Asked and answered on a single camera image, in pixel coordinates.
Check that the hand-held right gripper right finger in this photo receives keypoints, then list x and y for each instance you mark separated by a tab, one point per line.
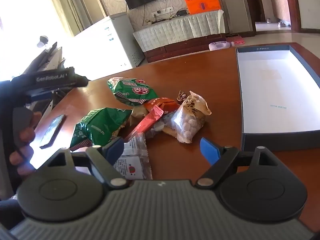
208	151

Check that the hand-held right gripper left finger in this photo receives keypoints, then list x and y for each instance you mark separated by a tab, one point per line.
113	150

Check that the clear packet with white label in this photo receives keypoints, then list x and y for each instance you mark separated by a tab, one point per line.
132	165

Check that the green striped snack packet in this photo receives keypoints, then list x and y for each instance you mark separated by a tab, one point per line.
100	127
135	90

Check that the tan nut snack packet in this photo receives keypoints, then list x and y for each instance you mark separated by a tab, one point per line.
190	122

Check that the brown snack packet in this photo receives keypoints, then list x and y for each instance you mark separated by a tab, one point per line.
137	116

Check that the small red snack packet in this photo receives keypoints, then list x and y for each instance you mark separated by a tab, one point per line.
147	123

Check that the clear packet with white rounds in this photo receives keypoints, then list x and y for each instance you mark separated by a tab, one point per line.
160	127

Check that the orange snack packet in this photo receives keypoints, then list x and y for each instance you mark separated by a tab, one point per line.
162	103

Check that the blue-grey cardboard box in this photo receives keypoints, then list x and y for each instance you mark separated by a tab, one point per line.
275	92

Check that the person's left forearm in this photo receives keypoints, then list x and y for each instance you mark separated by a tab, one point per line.
7	180

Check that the person's left hand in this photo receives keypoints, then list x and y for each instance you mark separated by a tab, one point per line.
23	161

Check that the white round object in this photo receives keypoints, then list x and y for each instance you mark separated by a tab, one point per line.
43	41

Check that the black smartphone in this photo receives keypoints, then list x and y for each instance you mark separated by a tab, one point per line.
51	132

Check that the white chest freezer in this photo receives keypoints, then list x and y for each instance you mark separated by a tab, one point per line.
112	42

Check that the beige curtain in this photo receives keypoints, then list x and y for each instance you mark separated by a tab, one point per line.
82	2

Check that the purple plastic bottle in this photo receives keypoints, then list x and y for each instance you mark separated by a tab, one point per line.
220	45

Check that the pink slippers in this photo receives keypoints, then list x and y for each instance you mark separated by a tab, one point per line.
237	40

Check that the black power strip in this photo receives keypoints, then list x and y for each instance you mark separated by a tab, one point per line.
158	21

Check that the cloth-covered TV cabinet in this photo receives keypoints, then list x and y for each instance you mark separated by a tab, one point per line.
175	30

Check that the black power adapter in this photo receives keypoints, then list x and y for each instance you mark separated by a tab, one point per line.
182	12

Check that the brown wooden door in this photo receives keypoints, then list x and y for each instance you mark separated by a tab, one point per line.
252	0

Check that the wooden kitchen cabinet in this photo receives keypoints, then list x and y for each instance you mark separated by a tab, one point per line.
280	7

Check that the white wall sockets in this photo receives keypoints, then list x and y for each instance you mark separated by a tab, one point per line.
162	10

